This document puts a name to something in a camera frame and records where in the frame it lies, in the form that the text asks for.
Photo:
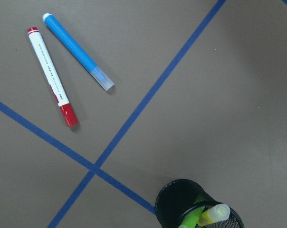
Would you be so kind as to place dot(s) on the yellow highlighter pen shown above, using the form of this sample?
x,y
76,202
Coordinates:
x,y
218,213

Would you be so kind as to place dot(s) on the red and white marker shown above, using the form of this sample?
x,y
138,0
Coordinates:
x,y
52,77

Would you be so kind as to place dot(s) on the green highlighter pen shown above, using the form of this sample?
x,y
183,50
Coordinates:
x,y
191,219

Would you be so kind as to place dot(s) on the brown paper table mat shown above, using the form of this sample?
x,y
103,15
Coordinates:
x,y
200,93

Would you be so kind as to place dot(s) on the blue marker pen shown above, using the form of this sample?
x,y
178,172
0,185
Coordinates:
x,y
76,50

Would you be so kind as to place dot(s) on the black mesh pen holder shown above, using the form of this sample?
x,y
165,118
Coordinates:
x,y
177,199

